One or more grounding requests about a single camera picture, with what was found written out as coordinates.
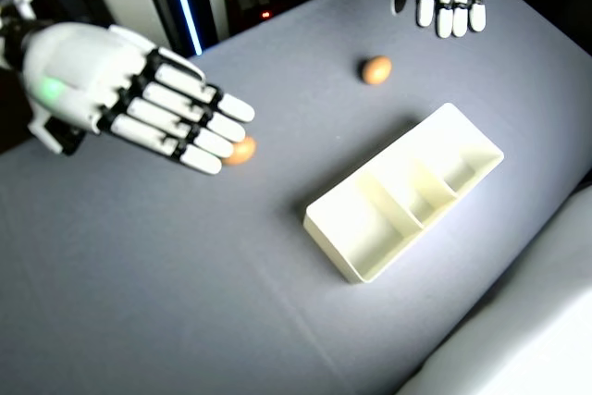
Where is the brown egg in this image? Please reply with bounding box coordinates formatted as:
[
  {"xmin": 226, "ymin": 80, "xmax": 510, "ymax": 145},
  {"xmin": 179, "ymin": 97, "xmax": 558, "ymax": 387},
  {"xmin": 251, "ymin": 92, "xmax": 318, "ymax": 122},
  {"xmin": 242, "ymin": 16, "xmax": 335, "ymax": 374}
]
[
  {"xmin": 221, "ymin": 135, "xmax": 258, "ymax": 167},
  {"xmin": 361, "ymin": 56, "xmax": 394, "ymax": 87}
]

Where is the grey table cloth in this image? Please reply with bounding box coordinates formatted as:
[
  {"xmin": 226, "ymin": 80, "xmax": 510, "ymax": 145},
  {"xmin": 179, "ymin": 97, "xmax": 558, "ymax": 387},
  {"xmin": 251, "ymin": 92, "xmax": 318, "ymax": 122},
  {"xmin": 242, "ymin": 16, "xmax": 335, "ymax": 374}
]
[{"xmin": 0, "ymin": 0, "xmax": 592, "ymax": 395}]

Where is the white three-well tray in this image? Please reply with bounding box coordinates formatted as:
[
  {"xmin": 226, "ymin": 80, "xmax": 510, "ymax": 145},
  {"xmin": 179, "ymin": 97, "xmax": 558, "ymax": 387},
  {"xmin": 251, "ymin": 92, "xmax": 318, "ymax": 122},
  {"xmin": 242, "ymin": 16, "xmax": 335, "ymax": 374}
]
[{"xmin": 302, "ymin": 102, "xmax": 506, "ymax": 285}]

